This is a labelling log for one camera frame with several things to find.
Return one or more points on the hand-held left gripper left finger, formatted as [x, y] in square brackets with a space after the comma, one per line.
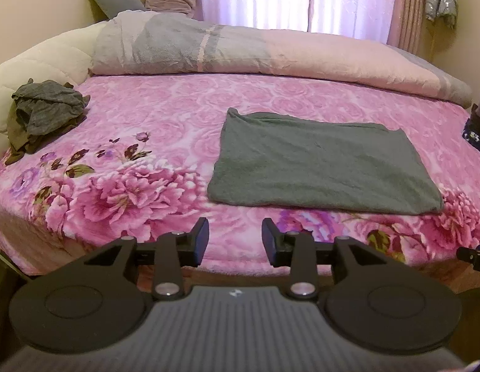
[204, 236]

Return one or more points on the pink and grey quilt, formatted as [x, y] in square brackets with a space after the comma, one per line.
[302, 56]

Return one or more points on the pink floral blanket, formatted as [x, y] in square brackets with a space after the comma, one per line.
[154, 124]

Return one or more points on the dark blue clothes pile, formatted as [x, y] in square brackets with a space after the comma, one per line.
[476, 128]

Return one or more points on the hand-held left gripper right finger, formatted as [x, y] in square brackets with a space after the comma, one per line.
[268, 236]

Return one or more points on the cream padded headboard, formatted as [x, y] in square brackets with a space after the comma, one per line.
[42, 62]

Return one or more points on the pink pillow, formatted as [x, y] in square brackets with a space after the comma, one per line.
[170, 4]

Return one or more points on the wooden bed frame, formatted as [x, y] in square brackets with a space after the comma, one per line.
[234, 277]

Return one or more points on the olive crumpled garment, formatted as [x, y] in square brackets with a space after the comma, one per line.
[21, 139]

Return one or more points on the grey crumpled garment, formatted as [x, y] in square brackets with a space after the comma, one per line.
[50, 100]

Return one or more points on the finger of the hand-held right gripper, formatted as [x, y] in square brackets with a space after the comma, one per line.
[465, 254]

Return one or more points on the grey-green fleece garment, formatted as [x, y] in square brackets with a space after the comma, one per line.
[321, 162]

